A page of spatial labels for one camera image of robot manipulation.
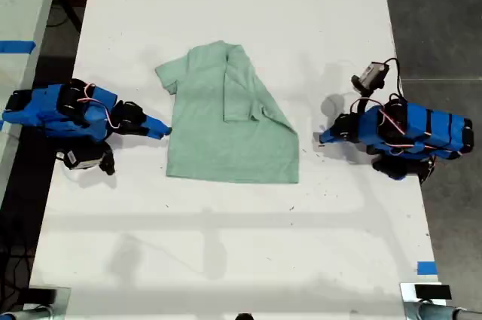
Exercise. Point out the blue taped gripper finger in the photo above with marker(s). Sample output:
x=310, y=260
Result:
x=330, y=142
x=155, y=135
x=158, y=125
x=331, y=134

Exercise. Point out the pale green t-shirt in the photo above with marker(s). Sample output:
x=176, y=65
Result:
x=211, y=139

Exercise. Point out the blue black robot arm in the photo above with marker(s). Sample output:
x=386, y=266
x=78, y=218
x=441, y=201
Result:
x=45, y=113
x=425, y=131

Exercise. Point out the long blue tape strip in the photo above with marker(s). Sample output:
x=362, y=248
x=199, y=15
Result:
x=17, y=46

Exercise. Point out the neighbouring white table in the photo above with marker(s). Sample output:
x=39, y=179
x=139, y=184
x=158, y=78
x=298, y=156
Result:
x=19, y=3

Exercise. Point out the short blue tape strip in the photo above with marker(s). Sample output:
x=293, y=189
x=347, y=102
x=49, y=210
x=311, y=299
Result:
x=427, y=267

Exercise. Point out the metal table clamp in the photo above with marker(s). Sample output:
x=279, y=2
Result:
x=408, y=303
x=56, y=303

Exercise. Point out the small black box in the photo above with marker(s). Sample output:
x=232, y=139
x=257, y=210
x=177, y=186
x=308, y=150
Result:
x=432, y=291

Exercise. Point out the black round object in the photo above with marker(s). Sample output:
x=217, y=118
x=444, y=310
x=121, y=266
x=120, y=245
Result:
x=244, y=316

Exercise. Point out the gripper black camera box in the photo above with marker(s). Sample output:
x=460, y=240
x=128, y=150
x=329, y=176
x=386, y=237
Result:
x=81, y=157
x=372, y=73

